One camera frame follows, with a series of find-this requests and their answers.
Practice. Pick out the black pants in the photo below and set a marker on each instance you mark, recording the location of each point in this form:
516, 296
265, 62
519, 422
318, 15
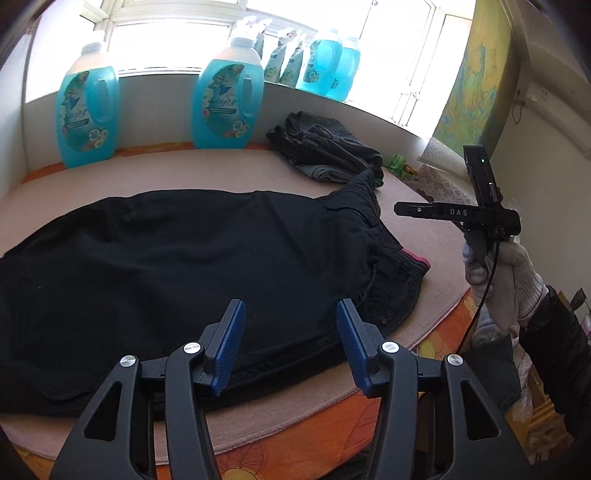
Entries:
184, 263

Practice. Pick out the person's right hand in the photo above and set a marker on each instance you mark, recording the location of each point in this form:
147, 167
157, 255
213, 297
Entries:
515, 277

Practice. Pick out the blue detergent jug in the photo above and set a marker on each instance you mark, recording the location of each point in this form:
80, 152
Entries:
85, 110
226, 97

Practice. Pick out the tall blue detergent bottle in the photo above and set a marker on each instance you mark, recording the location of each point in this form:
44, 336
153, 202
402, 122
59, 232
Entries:
348, 74
318, 62

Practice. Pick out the folded grey pants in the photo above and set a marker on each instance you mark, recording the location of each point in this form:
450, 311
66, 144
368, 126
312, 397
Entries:
325, 174

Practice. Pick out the detergent refill pouch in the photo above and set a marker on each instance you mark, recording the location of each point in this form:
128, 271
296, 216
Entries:
292, 64
257, 44
274, 62

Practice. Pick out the white lace cloth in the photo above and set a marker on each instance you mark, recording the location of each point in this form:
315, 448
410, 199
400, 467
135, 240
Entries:
445, 189

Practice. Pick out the landscape wall scroll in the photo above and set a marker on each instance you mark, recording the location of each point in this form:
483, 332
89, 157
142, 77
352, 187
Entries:
471, 83

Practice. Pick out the white window frame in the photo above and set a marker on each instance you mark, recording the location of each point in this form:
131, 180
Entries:
184, 60

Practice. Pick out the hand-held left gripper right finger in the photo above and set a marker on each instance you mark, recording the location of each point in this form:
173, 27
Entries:
353, 341

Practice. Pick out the person's right forearm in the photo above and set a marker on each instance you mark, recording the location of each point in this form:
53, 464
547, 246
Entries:
558, 360

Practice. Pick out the beige mat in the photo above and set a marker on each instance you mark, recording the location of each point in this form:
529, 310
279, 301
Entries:
286, 415

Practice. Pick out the white air conditioner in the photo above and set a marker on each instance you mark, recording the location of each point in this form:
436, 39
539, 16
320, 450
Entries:
554, 69

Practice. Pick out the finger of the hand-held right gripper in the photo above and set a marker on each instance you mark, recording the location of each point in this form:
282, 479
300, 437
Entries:
413, 210

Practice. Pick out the green box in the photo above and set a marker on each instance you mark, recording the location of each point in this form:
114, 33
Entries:
397, 166

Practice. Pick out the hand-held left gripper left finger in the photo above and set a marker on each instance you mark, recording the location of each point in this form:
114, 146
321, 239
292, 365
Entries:
228, 341

